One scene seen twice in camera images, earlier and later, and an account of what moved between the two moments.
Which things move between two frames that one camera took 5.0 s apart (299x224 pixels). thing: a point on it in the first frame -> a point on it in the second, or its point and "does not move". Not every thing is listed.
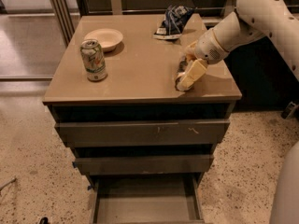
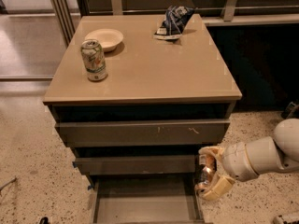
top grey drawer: [138, 133] does not move
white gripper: [207, 49] -> [237, 161]
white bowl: [108, 38] does not move
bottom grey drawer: [148, 199] does not move
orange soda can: [181, 69] -> [207, 166]
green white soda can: [93, 60] does not move
